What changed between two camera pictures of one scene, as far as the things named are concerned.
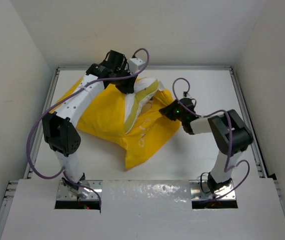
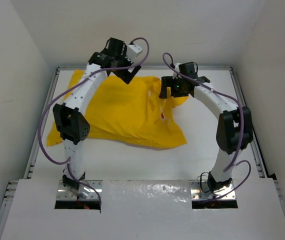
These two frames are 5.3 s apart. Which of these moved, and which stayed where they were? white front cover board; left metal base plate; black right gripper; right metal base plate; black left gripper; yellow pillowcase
Moved: black right gripper; black left gripper; yellow pillowcase
Stayed: left metal base plate; white front cover board; right metal base plate
